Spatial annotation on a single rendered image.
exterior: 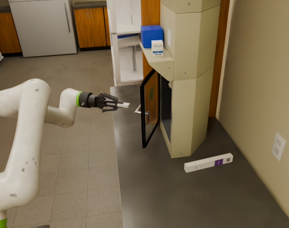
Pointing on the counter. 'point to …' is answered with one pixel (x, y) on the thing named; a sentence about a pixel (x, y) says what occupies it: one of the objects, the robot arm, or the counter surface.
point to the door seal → (144, 107)
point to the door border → (143, 109)
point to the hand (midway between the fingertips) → (123, 104)
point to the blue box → (150, 35)
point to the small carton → (157, 48)
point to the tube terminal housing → (189, 75)
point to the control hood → (160, 63)
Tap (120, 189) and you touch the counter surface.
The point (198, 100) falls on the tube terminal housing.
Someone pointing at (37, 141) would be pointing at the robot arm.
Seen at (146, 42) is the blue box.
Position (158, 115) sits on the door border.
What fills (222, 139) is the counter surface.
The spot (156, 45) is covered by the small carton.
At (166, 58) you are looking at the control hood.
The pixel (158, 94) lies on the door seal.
